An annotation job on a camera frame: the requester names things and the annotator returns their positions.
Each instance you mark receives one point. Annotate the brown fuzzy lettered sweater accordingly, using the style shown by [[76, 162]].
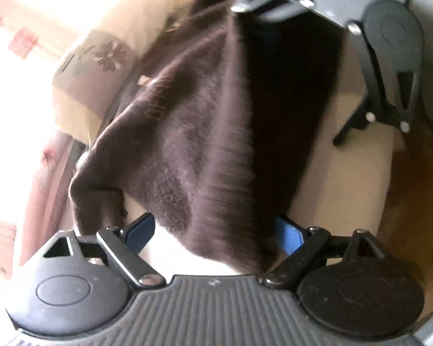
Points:
[[209, 133]]

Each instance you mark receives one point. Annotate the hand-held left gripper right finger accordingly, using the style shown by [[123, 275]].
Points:
[[288, 234]]

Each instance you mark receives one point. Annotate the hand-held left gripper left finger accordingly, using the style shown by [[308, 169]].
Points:
[[140, 231]]

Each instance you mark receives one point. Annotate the pink folded quilt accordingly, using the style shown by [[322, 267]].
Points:
[[54, 173]]

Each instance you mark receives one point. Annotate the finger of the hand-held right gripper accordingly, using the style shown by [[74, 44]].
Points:
[[263, 3], [377, 97]]

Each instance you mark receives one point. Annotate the floral patchwork pillow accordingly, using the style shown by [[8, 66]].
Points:
[[104, 54]]

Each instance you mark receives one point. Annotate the pink patterned curtain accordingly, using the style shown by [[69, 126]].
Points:
[[25, 32]]

